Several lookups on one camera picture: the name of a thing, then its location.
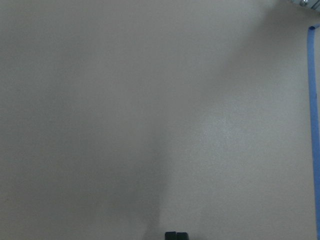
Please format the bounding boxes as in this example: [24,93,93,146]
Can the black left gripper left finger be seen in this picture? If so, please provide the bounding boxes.
[164,231,177,240]

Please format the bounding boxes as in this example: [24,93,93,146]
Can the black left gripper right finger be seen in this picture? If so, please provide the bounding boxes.
[176,232,189,240]

